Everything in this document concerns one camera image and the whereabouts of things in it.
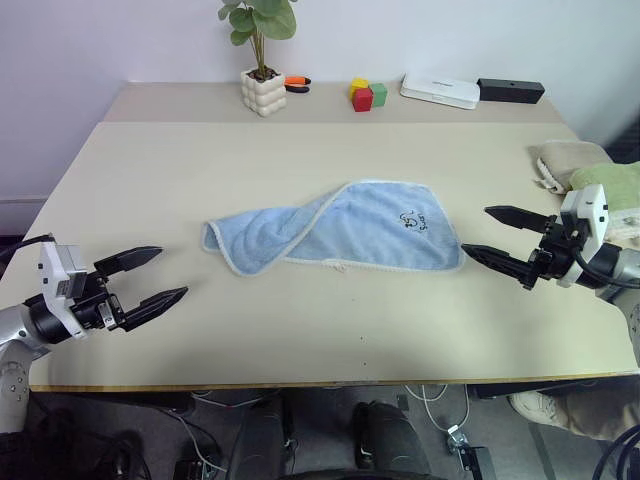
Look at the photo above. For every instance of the light blue towel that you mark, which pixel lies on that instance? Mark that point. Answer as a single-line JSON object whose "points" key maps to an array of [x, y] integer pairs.
{"points": [[360, 225]]}

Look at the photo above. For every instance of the beige folded towel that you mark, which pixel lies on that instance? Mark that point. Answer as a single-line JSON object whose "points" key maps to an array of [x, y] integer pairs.
{"points": [[565, 160]]}

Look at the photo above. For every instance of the beige trouser leg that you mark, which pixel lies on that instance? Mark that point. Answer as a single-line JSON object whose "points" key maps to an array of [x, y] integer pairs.
{"points": [[600, 415]]}

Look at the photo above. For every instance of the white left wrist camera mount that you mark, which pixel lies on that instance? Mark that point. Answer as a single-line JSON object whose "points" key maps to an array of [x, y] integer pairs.
{"points": [[50, 270]]}

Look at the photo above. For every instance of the white bubble plant pot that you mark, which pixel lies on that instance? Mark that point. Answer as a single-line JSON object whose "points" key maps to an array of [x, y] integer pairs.
{"points": [[264, 95]]}

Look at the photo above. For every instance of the green block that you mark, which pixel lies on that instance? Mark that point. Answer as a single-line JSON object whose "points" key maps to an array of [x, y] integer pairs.
{"points": [[380, 95]]}

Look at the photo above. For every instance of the red block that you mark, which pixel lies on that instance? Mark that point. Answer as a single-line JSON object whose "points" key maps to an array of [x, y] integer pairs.
{"points": [[362, 100]]}

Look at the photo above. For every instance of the green leafy plant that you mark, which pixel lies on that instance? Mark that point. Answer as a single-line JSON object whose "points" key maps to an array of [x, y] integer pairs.
{"points": [[262, 20]]}

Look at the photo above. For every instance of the metal clamp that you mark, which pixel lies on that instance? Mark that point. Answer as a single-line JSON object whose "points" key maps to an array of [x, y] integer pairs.
{"points": [[456, 437]]}

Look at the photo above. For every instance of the white sneaker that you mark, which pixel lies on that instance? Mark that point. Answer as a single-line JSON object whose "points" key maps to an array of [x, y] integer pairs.
{"points": [[537, 407]]}

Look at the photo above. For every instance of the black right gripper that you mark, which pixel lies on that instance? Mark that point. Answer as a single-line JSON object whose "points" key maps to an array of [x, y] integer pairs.
{"points": [[552, 260]]}

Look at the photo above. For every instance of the yellow block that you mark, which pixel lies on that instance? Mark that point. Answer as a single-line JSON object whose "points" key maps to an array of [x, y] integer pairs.
{"points": [[358, 84]]}

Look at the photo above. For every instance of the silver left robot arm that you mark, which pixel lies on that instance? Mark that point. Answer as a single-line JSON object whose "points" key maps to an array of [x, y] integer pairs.
{"points": [[15, 322]]}

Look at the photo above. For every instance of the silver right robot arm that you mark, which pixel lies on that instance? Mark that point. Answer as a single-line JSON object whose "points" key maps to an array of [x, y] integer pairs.
{"points": [[625, 265]]}

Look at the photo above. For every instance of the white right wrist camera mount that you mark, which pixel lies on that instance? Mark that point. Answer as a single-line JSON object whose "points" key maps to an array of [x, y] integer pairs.
{"points": [[592, 205]]}

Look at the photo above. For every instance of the white flat box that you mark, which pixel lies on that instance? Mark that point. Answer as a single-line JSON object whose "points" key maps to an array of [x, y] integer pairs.
{"points": [[440, 90]]}

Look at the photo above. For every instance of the green folded towel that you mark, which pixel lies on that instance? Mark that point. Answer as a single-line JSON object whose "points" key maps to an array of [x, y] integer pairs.
{"points": [[615, 182]]}

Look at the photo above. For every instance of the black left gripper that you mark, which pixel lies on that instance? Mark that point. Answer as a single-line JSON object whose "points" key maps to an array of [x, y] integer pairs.
{"points": [[100, 312]]}

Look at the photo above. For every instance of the large dark rounded shape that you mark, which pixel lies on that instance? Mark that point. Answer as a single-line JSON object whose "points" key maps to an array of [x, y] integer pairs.
{"points": [[390, 440]]}

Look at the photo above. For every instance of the black rectangular box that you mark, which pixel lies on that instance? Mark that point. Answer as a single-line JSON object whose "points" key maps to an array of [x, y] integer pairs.
{"points": [[510, 91]]}

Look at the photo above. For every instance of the dark purple fabric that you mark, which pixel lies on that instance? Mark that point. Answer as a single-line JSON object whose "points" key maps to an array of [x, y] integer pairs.
{"points": [[627, 145]]}

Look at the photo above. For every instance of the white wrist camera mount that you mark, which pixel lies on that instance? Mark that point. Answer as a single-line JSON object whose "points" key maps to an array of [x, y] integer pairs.
{"points": [[592, 205], [50, 270]]}

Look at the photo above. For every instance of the black table frame bar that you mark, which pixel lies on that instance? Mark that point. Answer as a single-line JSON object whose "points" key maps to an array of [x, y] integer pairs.
{"points": [[540, 390]]}

